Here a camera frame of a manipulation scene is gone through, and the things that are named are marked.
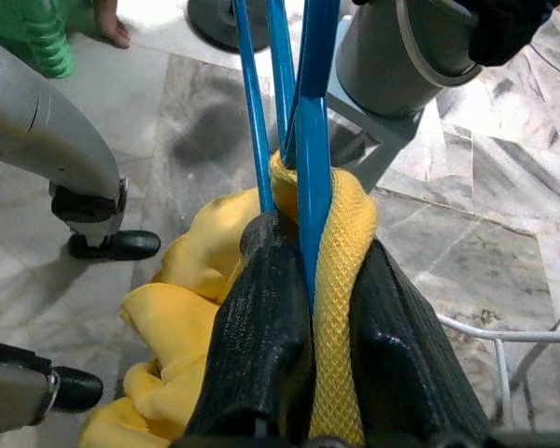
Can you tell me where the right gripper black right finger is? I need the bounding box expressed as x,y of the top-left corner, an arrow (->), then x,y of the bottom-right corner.
349,240 -> 494,442

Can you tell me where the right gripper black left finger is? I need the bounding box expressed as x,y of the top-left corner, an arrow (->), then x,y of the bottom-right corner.
184,212 -> 316,442

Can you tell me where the yellow shirt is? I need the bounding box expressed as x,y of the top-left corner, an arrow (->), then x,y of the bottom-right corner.
78,151 -> 379,448

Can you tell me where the blue plastic hanger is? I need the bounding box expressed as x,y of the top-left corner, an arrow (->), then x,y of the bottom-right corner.
231,0 -> 342,318

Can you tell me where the black seat folding chair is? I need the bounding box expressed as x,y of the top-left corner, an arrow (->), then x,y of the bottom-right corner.
437,313 -> 560,428

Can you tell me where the silver left robot leg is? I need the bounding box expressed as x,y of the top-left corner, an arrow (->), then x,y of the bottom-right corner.
0,32 -> 162,261

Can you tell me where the black standing fan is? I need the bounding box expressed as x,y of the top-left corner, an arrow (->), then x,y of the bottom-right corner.
188,0 -> 274,53

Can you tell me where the person bare foot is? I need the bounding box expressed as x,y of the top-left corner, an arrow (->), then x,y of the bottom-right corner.
94,0 -> 133,49

